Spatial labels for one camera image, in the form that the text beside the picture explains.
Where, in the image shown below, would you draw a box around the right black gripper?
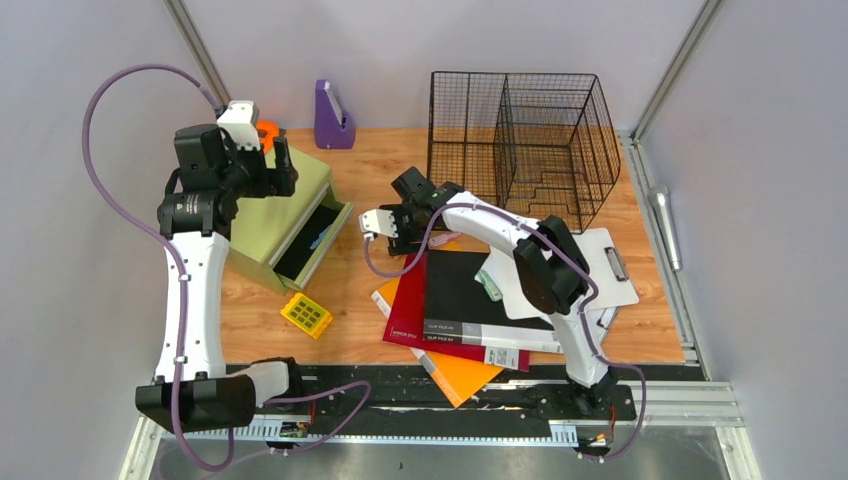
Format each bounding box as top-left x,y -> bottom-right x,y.
381,205 -> 431,256

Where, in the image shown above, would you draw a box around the pink highlighter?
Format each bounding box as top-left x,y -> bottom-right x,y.
428,232 -> 462,251

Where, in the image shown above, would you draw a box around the green drawer cabinet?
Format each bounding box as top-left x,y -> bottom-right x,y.
227,148 -> 353,294

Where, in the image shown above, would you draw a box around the blue highlighter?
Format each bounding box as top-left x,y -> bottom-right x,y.
309,227 -> 330,250

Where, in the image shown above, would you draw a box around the green highlighter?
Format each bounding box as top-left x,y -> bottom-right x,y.
475,270 -> 503,302

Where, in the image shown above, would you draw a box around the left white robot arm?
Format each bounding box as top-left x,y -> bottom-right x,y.
135,124 -> 307,434

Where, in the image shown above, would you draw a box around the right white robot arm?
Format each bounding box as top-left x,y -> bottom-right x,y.
389,167 -> 619,418

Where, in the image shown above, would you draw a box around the orange tape roll holder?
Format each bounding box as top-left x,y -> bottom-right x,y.
256,120 -> 285,154

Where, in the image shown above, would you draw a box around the purple tape dispenser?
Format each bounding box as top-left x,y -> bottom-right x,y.
313,79 -> 356,150

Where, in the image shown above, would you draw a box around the red folder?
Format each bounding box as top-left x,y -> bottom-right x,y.
383,253 -> 530,372

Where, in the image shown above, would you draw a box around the black clip file folder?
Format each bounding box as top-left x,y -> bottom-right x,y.
422,250 -> 563,354

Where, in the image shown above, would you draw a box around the yellow grid box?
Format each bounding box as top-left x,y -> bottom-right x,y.
280,292 -> 333,339

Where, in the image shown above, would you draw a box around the orange folder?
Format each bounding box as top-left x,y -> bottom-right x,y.
371,277 -> 502,408

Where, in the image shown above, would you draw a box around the papers under clipboard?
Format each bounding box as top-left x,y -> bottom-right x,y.
586,307 -> 620,346

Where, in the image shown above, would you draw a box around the white clipboard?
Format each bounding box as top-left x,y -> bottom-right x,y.
480,228 -> 639,320

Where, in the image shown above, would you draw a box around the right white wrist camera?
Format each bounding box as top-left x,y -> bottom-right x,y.
358,209 -> 398,239

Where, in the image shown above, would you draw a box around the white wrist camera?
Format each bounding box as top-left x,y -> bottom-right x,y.
358,209 -> 398,239
216,100 -> 262,151

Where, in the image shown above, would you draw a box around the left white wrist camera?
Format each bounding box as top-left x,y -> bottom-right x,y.
216,100 -> 262,151

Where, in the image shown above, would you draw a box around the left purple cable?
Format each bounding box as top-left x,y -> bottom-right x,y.
81,63 -> 372,473

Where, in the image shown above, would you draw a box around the purple cable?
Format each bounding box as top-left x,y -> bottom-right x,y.
81,63 -> 372,473
362,201 -> 647,463

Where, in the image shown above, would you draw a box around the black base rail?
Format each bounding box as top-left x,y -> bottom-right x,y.
295,364 -> 638,438

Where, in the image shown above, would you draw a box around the black wire mesh basket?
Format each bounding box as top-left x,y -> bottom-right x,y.
427,70 -> 622,233

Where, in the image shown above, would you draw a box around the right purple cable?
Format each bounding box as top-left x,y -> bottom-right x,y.
362,201 -> 647,463

